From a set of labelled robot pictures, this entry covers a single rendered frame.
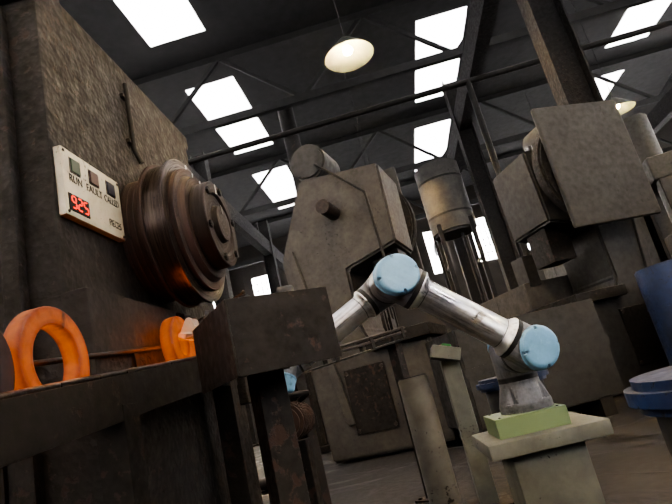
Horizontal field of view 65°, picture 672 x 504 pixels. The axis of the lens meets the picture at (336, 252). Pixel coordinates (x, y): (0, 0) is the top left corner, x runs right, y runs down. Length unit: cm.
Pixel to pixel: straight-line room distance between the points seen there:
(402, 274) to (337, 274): 295
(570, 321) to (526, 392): 224
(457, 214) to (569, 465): 898
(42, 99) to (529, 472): 158
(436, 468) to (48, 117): 170
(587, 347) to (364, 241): 180
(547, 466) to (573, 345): 225
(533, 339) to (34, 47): 149
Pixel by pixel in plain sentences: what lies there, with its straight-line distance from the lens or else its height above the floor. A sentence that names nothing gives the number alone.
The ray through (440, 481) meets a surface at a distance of 215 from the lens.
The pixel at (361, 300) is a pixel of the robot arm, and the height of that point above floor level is 76.
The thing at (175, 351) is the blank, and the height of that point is 72.
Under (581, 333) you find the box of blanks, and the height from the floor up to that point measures 53.
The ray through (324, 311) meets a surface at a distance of 101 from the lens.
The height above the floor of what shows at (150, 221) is 109.
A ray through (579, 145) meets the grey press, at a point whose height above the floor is 202.
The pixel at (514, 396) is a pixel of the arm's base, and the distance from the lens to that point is 163.
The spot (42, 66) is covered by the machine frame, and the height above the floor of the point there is 147.
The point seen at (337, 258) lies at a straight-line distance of 436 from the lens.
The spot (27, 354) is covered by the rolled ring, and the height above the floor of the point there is 68.
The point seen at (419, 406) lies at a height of 41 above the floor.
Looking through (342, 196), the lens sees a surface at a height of 209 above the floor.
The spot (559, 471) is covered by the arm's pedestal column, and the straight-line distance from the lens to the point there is 162.
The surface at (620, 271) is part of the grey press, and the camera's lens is 504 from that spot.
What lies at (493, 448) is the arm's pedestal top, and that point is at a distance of 152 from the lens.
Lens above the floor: 51
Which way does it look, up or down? 15 degrees up
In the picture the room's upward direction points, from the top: 14 degrees counter-clockwise
